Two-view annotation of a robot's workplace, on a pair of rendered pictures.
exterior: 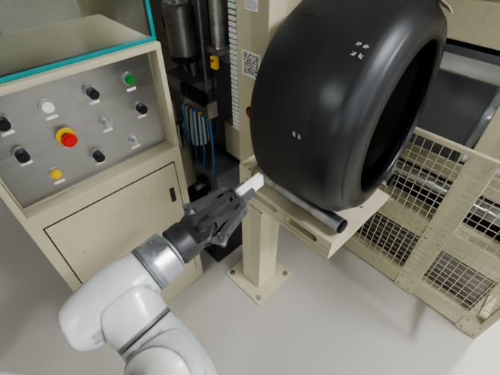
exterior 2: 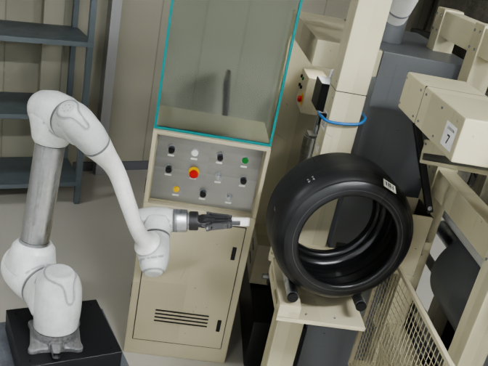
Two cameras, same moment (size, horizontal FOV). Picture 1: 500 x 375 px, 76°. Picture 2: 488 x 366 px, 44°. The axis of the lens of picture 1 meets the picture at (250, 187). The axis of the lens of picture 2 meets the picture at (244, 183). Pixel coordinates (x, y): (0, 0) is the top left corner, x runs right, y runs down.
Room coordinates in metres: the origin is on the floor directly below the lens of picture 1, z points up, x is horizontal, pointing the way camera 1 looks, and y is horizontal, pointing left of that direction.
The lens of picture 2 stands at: (-1.24, -1.27, 2.20)
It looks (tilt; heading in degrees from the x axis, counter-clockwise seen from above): 23 degrees down; 37
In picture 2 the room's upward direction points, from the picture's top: 12 degrees clockwise
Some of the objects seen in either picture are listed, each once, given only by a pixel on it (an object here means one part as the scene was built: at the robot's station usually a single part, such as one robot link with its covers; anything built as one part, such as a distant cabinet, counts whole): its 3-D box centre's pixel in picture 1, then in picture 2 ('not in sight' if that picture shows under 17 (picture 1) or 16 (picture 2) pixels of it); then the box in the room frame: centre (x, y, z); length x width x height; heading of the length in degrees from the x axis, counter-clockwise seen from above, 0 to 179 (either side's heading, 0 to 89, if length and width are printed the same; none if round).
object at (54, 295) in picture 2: not in sight; (57, 295); (-0.17, 0.22, 0.91); 0.18 x 0.16 x 0.22; 87
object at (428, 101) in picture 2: not in sight; (458, 117); (0.92, -0.54, 1.71); 0.61 x 0.25 x 0.15; 44
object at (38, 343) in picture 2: not in sight; (55, 334); (-0.18, 0.19, 0.77); 0.22 x 0.18 x 0.06; 59
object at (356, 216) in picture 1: (317, 196); (314, 298); (0.80, -0.24, 0.80); 0.37 x 0.36 x 0.02; 134
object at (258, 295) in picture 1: (258, 273); not in sight; (0.97, -0.05, 0.01); 0.27 x 0.27 x 0.02; 44
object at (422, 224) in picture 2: not in sight; (401, 234); (1.22, -0.36, 1.05); 0.20 x 0.15 x 0.30; 44
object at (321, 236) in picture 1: (292, 209); (284, 286); (0.70, -0.14, 0.83); 0.36 x 0.09 x 0.06; 44
